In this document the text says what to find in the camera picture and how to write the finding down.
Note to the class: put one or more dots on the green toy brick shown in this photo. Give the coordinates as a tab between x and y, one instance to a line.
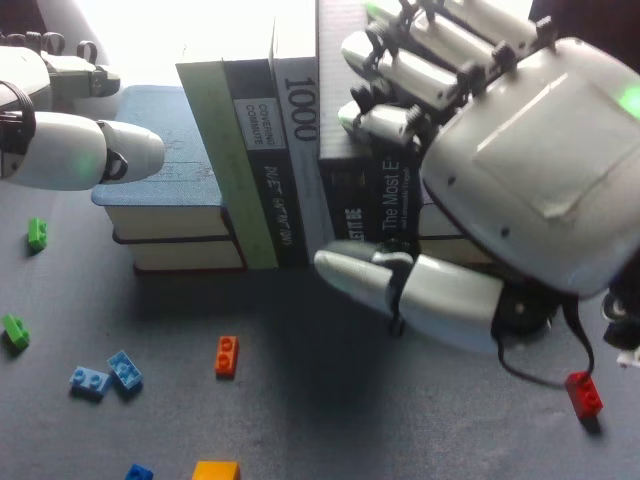
36	235
16	332

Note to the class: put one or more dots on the red toy brick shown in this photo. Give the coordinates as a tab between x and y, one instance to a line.
584	395

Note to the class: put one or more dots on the black Let It Be book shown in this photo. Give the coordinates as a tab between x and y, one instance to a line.
345	200

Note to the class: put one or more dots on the green spine book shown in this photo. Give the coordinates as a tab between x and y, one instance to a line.
225	150

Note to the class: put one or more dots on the grey table cloth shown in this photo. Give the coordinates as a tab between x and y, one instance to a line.
350	425

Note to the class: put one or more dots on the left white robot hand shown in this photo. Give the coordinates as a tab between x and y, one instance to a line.
60	155

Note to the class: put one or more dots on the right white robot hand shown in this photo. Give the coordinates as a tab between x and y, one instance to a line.
540	165

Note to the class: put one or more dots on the dark blue toy brick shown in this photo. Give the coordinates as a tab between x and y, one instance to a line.
139	473

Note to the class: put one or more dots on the black Covering Commute book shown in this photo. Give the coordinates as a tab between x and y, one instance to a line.
272	200

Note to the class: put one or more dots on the orange toy brick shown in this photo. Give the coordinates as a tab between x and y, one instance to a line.
226	357

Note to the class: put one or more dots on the light blue toy brick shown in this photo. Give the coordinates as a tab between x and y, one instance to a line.
90	384
125	371

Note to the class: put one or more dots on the white 1000 book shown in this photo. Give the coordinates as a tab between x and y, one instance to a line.
300	150

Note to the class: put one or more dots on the dark blue cover book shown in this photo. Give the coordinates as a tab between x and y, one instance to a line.
440	225

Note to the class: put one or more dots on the blue cloth cover book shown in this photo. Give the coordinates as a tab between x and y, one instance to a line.
165	190

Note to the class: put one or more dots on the black The Most Excellent book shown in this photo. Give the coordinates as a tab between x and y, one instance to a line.
395	200

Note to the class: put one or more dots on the yellow toy brick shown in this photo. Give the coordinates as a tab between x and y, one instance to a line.
216	472

